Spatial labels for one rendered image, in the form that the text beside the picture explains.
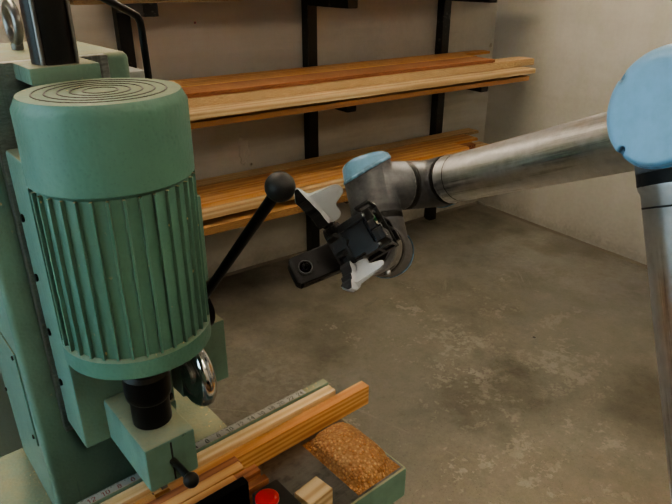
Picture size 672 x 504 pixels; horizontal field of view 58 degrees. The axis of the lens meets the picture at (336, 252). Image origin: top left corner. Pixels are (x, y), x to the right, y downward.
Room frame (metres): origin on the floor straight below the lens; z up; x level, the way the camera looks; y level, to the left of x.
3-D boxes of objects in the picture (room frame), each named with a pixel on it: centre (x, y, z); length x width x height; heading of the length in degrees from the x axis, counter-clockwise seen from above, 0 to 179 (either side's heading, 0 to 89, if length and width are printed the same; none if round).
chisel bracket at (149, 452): (0.66, 0.26, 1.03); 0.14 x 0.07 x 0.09; 40
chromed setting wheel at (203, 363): (0.83, 0.23, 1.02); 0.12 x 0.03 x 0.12; 40
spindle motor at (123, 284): (0.65, 0.25, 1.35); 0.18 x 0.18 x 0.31
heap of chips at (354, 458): (0.76, -0.02, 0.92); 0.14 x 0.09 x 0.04; 40
